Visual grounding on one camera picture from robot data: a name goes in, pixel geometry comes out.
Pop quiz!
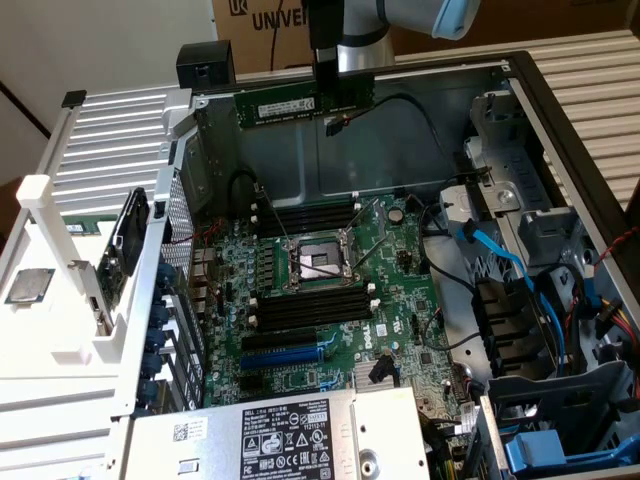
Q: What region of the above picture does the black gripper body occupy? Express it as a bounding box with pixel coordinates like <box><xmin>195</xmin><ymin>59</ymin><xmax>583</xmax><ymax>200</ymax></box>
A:
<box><xmin>307</xmin><ymin>0</ymin><xmax>346</xmax><ymax>51</ymax></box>

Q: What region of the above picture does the green RAM stick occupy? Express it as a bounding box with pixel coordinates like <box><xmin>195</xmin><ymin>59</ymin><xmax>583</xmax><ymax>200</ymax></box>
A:
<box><xmin>233</xmin><ymin>72</ymin><xmax>376</xmax><ymax>130</ymax></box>
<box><xmin>59</xmin><ymin>214</ymin><xmax>119</xmax><ymax>236</ymax></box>

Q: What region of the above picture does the printed cardboard box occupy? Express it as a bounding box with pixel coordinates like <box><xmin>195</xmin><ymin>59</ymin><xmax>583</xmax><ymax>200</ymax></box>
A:
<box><xmin>212</xmin><ymin>0</ymin><xmax>314</xmax><ymax>76</ymax></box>

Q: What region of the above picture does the open grey PC case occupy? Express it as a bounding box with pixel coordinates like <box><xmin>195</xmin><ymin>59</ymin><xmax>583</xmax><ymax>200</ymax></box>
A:
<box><xmin>112</xmin><ymin>49</ymin><xmax>640</xmax><ymax>480</ymax></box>

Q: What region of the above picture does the small black box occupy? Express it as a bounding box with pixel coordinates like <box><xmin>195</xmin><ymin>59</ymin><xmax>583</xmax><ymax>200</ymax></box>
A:
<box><xmin>177</xmin><ymin>40</ymin><xmax>237</xmax><ymax>94</ymax></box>

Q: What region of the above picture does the metal socket cover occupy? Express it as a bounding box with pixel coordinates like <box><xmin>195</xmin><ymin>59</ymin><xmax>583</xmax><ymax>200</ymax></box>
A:
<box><xmin>349</xmin><ymin>197</ymin><xmax>389</xmax><ymax>236</ymax></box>

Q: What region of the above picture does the thin metal locking lever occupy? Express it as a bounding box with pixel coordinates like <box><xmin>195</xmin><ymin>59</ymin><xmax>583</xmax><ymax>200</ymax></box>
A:
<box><xmin>254</xmin><ymin>184</ymin><xmax>294</xmax><ymax>249</ymax></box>
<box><xmin>349</xmin><ymin>232</ymin><xmax>389</xmax><ymax>271</ymax></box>

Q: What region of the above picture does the metal CPU socket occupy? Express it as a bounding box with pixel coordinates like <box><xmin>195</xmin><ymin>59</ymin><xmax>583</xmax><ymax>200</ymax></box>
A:
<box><xmin>282</xmin><ymin>227</ymin><xmax>364</xmax><ymax>294</ymax></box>

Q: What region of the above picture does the plain brown cardboard box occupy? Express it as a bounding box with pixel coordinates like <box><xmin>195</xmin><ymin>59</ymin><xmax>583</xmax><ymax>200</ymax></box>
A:
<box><xmin>389</xmin><ymin>0</ymin><xmax>640</xmax><ymax>56</ymax></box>

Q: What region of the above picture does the green Dell motherboard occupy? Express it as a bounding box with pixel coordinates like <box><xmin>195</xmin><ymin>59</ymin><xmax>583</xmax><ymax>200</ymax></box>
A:
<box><xmin>192</xmin><ymin>194</ymin><xmax>481</xmax><ymax>426</ymax></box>

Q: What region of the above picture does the black graphics card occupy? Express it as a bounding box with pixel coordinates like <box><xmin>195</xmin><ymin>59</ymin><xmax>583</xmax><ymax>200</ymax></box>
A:
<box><xmin>94</xmin><ymin>187</ymin><xmax>151</xmax><ymax>336</ymax></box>

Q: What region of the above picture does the long black expansion slot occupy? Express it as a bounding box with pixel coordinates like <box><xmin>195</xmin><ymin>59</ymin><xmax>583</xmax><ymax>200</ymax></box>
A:
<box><xmin>241</xmin><ymin>327</ymin><xmax>320</xmax><ymax>353</ymax></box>

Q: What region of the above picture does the blue expansion slot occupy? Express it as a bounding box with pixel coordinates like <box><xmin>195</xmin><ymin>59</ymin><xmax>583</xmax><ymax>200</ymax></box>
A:
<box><xmin>238</xmin><ymin>344</ymin><xmax>325</xmax><ymax>372</ymax></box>

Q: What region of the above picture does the silver finned heatsink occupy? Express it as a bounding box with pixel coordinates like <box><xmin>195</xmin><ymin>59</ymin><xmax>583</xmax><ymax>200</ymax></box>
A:
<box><xmin>353</xmin><ymin>360</ymin><xmax>396</xmax><ymax>390</ymax></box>

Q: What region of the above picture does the white parts rack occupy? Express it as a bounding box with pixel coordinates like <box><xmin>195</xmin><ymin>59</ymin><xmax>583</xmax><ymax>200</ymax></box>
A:
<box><xmin>0</xmin><ymin>89</ymin><xmax>166</xmax><ymax>396</ymax></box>

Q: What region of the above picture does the silver CPU chip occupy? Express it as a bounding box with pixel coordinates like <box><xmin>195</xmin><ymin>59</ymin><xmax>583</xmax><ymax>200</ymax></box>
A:
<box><xmin>4</xmin><ymin>267</ymin><xmax>56</xmax><ymax>305</ymax></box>

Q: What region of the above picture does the silver power supply unit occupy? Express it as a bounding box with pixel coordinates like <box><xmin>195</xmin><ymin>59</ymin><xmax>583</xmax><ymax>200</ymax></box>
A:
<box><xmin>117</xmin><ymin>387</ymin><xmax>431</xmax><ymax>480</ymax></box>

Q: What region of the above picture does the blue drive caddy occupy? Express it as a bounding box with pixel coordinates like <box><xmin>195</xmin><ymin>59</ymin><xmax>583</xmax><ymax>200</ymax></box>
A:
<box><xmin>502</xmin><ymin>429</ymin><xmax>640</xmax><ymax>474</ymax></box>

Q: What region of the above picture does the black wire with connector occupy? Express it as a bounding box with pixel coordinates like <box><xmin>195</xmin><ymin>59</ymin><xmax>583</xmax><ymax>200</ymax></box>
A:
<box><xmin>324</xmin><ymin>93</ymin><xmax>489</xmax><ymax>179</ymax></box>

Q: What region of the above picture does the looped black wire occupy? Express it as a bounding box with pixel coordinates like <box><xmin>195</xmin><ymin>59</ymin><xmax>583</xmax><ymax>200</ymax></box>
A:
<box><xmin>227</xmin><ymin>169</ymin><xmax>264</xmax><ymax>219</ymax></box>

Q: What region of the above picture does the curved black wire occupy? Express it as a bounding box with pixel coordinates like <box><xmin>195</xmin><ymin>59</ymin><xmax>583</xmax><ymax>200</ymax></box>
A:
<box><xmin>417</xmin><ymin>197</ymin><xmax>484</xmax><ymax>296</ymax></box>

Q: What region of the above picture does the short red twisted wire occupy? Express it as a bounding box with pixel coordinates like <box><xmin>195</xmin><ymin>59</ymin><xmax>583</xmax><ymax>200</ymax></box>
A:
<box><xmin>193</xmin><ymin>218</ymin><xmax>226</xmax><ymax>242</ymax></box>

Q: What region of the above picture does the blue SATA wire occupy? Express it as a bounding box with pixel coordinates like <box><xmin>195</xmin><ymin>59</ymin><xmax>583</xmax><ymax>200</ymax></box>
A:
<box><xmin>449</xmin><ymin>219</ymin><xmax>569</xmax><ymax>376</ymax></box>

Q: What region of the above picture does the thin black wire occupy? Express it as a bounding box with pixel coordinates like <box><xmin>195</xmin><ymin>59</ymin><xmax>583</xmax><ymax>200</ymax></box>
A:
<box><xmin>423</xmin><ymin>307</ymin><xmax>484</xmax><ymax>351</ymax></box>

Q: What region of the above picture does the long red twisted wire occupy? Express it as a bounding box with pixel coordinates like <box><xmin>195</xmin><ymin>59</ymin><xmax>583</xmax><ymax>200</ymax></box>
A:
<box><xmin>592</xmin><ymin>224</ymin><xmax>640</xmax><ymax>261</ymax></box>

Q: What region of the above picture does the yellow red power wire bundle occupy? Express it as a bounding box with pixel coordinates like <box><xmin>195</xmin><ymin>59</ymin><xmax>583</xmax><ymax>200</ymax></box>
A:
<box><xmin>597</xmin><ymin>294</ymin><xmax>640</xmax><ymax>356</ymax></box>

